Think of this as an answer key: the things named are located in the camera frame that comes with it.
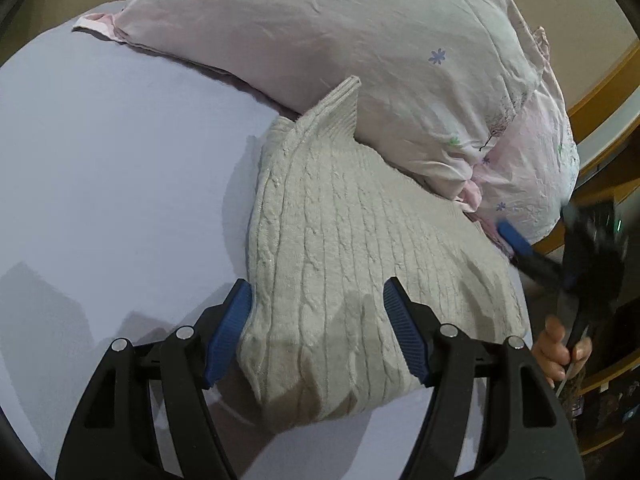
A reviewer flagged wooden bedside furniture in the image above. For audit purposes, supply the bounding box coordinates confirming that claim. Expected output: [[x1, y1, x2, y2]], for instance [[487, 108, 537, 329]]
[[529, 39, 640, 461]]

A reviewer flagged pink floral pillow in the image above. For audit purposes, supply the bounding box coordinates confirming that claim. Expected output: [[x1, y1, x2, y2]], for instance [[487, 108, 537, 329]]
[[456, 27, 579, 245], [77, 0, 544, 198]]

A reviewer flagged cream cable-knit sweater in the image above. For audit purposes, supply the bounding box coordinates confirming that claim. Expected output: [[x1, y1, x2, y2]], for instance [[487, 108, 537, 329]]
[[238, 77, 529, 432]]

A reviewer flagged person's right hand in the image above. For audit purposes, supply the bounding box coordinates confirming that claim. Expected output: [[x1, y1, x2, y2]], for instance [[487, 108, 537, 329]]
[[532, 315, 592, 387]]

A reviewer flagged lavender bed sheet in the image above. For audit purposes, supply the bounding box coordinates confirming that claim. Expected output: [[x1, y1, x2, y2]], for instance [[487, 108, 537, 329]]
[[1, 24, 432, 479]]

